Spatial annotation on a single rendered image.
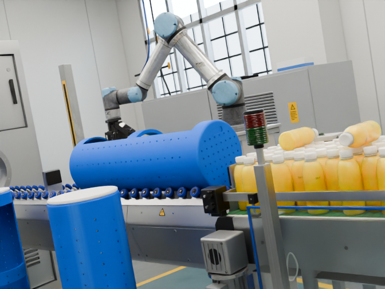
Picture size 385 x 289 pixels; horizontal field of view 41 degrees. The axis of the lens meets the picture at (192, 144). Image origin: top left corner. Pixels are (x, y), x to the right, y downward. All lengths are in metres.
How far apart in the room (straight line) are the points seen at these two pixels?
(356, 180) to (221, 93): 0.97
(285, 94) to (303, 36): 1.21
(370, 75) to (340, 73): 0.98
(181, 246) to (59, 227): 0.53
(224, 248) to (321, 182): 0.37
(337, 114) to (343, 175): 2.21
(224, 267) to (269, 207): 0.31
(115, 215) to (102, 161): 0.47
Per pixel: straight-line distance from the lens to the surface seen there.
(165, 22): 2.46
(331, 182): 1.67
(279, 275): 1.59
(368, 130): 1.67
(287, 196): 1.70
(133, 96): 2.54
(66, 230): 2.00
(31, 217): 3.08
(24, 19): 7.33
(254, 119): 1.49
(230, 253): 1.73
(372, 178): 1.61
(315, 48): 4.78
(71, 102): 3.34
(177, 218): 2.15
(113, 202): 2.01
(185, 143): 2.04
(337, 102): 3.82
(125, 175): 2.32
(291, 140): 1.85
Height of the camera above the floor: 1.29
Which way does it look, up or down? 4 degrees down
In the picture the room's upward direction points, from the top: 10 degrees counter-clockwise
